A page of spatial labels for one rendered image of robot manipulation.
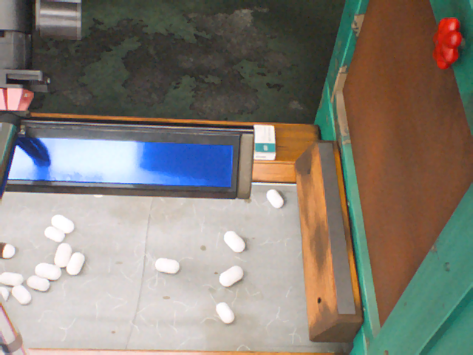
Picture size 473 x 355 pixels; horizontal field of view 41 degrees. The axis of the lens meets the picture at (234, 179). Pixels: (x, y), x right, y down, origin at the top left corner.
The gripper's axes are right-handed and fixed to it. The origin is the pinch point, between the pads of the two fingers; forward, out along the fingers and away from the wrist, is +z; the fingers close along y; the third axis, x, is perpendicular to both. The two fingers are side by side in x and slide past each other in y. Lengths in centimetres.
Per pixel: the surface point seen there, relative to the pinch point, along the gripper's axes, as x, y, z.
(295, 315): -5.1, 41.8, 25.1
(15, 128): -33.6, 10.0, -0.6
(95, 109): 120, -7, -9
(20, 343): -30.7, 9.8, 21.1
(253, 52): 142, 47, -32
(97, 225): 3.9, 11.8, 13.7
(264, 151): 8.8, 38.2, 1.8
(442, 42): -43, 47, -8
